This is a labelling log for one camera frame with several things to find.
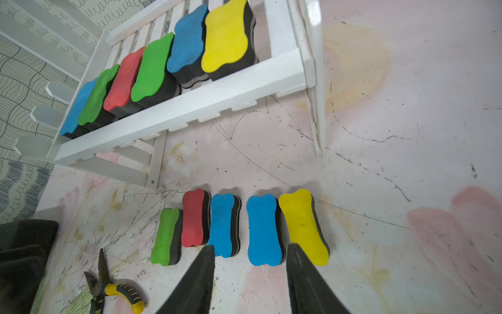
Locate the blue eraser shelf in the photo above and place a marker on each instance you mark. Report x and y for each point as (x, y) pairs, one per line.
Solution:
(266, 246)
(71, 129)
(188, 48)
(224, 227)

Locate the blue eraser top shelf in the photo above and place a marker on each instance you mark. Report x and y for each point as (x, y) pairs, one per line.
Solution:
(266, 246)
(224, 227)

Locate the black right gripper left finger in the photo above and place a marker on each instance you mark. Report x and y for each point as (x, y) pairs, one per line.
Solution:
(194, 291)

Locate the green eraser shelf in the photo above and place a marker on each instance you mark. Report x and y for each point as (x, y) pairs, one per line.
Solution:
(167, 247)
(94, 116)
(154, 83)

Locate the yellow handled pliers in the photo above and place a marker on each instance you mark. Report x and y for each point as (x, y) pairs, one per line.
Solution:
(102, 286)

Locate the green eraser top shelf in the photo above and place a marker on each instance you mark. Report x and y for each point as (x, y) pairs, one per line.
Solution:
(167, 247)

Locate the yellow eraser shelf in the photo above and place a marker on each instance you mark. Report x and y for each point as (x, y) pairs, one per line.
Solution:
(229, 42)
(303, 227)

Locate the yellow eraser top shelf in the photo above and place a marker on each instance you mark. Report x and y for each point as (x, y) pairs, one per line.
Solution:
(303, 227)

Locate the black box at left wall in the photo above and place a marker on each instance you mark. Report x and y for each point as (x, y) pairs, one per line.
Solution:
(25, 248)

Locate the red eraser top shelf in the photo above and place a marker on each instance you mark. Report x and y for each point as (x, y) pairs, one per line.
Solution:
(196, 218)

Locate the red eraser shelf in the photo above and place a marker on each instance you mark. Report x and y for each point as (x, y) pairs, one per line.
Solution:
(196, 218)
(119, 99)

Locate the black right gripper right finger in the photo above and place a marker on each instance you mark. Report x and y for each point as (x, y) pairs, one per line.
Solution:
(309, 292)

